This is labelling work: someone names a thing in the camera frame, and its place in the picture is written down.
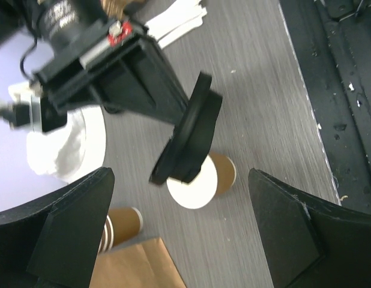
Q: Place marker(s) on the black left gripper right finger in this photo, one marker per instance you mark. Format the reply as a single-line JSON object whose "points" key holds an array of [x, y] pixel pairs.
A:
{"points": [[309, 241]]}

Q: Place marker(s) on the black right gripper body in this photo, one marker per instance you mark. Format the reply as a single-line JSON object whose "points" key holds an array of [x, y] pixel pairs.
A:
{"points": [[116, 65]]}

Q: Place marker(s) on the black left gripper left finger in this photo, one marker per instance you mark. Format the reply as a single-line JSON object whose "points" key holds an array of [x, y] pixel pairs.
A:
{"points": [[53, 241]]}

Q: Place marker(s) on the black plastic cup lid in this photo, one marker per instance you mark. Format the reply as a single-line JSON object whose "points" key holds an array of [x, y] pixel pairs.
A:
{"points": [[191, 141]]}

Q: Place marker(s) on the brown paper coffee cup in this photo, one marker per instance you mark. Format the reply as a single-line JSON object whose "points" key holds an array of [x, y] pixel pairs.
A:
{"points": [[217, 175]]}

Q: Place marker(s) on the stack of paper cups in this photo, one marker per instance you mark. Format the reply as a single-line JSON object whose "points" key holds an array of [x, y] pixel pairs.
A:
{"points": [[121, 225]]}

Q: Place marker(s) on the white bucket hat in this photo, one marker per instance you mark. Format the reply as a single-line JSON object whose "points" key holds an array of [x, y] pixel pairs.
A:
{"points": [[72, 151]]}

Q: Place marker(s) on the brown paper bag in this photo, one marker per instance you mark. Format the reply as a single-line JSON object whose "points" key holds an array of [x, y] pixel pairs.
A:
{"points": [[147, 264]]}

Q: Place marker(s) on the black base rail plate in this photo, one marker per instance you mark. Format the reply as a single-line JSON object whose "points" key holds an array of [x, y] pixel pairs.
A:
{"points": [[332, 45]]}

